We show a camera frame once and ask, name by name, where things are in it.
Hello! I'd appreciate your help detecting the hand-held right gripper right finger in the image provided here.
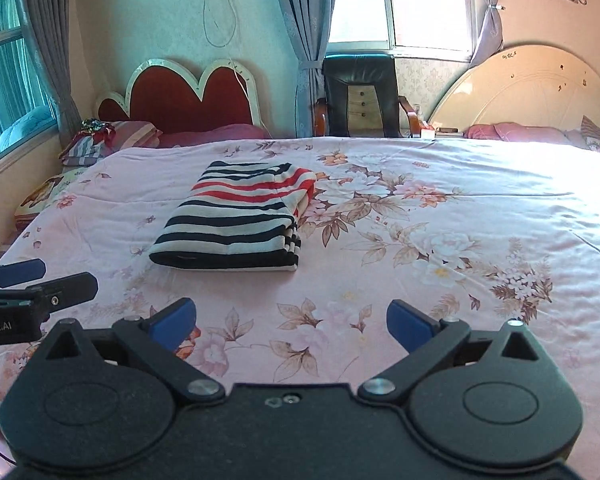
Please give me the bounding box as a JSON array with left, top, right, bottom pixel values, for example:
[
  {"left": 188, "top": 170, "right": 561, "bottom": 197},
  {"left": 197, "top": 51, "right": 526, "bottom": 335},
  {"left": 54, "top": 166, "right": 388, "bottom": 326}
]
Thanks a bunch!
[{"left": 357, "top": 300, "right": 540, "bottom": 405}]

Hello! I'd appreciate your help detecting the pink checked pillow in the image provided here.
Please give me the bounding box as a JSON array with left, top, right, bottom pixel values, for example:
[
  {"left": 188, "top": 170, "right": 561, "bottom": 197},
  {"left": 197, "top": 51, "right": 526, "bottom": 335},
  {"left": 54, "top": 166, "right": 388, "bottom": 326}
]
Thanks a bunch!
[{"left": 467, "top": 121, "right": 571, "bottom": 145}]

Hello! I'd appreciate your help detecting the light blue quilt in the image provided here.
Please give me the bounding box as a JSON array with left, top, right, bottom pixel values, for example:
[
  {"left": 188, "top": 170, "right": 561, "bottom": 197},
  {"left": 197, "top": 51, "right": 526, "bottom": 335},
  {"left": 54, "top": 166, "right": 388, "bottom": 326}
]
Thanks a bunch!
[{"left": 0, "top": 105, "right": 58, "bottom": 155}]

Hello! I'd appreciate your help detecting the bright window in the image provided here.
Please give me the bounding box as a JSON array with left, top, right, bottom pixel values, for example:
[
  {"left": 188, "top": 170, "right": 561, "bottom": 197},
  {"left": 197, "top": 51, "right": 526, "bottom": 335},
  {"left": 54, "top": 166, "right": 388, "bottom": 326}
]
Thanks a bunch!
[{"left": 327, "top": 0, "right": 478, "bottom": 63}]

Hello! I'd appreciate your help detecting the striped pillow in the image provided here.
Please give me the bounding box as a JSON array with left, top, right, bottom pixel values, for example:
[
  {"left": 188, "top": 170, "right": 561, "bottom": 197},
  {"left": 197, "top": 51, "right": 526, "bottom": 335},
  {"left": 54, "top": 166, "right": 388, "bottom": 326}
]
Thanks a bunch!
[{"left": 59, "top": 120, "right": 163, "bottom": 167}]

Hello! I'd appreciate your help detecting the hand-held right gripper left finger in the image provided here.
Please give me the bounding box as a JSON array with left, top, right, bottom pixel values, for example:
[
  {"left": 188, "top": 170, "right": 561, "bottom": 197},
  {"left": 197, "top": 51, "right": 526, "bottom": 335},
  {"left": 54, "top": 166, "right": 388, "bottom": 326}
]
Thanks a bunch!
[{"left": 45, "top": 297, "right": 226, "bottom": 405}]

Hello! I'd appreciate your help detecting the white wall cable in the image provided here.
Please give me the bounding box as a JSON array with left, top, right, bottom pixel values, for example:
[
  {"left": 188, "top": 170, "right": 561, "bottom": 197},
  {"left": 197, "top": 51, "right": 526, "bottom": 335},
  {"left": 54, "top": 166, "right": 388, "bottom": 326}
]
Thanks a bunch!
[{"left": 202, "top": 0, "right": 241, "bottom": 48}]

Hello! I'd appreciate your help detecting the dark pink pillow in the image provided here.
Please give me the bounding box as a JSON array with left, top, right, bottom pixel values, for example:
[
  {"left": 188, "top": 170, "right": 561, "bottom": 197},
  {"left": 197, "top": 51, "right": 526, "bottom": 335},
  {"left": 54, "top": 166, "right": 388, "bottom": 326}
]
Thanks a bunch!
[{"left": 157, "top": 124, "right": 272, "bottom": 149}]

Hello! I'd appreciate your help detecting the tied blue-grey curtain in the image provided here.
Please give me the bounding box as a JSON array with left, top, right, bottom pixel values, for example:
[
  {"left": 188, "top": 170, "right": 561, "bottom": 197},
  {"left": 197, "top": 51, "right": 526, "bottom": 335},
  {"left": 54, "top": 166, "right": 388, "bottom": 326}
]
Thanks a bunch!
[{"left": 462, "top": 0, "right": 505, "bottom": 68}]

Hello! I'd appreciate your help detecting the red flower decoration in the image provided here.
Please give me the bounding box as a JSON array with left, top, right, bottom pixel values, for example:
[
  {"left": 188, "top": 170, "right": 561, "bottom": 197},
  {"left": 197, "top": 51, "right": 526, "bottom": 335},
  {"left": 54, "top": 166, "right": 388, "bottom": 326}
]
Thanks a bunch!
[{"left": 79, "top": 119, "right": 117, "bottom": 145}]

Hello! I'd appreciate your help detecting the cartoon print pillow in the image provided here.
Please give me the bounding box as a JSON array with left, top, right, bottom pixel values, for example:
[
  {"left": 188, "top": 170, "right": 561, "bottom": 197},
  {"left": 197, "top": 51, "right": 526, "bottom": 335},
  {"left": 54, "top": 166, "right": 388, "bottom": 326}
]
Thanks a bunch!
[{"left": 14, "top": 166, "right": 98, "bottom": 226}]

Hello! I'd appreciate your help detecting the black leather office chair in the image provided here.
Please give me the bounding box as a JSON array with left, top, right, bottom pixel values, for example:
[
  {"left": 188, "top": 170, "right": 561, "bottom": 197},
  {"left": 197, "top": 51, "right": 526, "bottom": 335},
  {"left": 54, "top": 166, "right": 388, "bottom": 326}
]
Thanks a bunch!
[{"left": 314, "top": 54, "right": 423, "bottom": 139}]

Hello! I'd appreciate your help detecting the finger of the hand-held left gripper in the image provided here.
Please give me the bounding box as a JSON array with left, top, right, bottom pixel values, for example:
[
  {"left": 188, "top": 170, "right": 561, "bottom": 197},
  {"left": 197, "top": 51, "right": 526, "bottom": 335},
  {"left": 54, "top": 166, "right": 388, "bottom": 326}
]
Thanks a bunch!
[
  {"left": 0, "top": 272, "right": 99, "bottom": 323},
  {"left": 0, "top": 258, "right": 47, "bottom": 289}
]

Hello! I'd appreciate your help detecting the red heart-shaped headboard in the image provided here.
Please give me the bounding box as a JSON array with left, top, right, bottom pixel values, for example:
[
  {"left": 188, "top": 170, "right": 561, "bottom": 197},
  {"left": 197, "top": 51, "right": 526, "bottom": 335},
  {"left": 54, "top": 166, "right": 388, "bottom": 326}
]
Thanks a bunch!
[{"left": 95, "top": 57, "right": 268, "bottom": 136}]

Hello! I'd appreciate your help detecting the side window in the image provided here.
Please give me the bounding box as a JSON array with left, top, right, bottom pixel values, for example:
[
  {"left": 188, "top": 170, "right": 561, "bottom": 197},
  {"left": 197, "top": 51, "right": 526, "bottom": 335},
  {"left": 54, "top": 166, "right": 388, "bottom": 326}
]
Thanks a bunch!
[{"left": 0, "top": 0, "right": 61, "bottom": 177}]

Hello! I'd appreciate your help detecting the striped knit sweater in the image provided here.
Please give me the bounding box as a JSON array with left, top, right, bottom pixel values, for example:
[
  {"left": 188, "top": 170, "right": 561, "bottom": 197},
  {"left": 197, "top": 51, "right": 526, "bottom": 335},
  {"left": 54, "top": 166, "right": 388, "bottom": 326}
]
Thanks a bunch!
[{"left": 148, "top": 160, "right": 318, "bottom": 273}]

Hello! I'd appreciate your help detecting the cream round headboard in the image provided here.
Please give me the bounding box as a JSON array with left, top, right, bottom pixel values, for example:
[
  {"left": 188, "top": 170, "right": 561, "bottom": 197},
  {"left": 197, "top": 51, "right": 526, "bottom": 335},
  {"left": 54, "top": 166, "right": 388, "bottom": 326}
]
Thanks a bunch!
[{"left": 427, "top": 44, "right": 600, "bottom": 136}]

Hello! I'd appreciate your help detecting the grey curtain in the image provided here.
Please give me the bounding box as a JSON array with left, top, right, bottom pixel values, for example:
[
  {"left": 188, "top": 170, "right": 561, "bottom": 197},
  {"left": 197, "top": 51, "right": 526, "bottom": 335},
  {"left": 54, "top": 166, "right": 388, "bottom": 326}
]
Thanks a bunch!
[{"left": 10, "top": 0, "right": 83, "bottom": 148}]

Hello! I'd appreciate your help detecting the pink floral blanket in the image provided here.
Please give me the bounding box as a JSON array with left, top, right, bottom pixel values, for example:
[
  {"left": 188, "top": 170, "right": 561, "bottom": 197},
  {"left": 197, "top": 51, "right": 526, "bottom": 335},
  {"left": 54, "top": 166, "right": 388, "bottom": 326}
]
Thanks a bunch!
[{"left": 0, "top": 135, "right": 600, "bottom": 461}]

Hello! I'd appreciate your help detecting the blue-grey patterned curtain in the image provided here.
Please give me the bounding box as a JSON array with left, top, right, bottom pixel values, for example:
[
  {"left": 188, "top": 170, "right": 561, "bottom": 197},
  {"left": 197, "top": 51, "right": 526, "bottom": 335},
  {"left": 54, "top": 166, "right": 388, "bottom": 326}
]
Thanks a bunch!
[{"left": 267, "top": 0, "right": 341, "bottom": 138}]

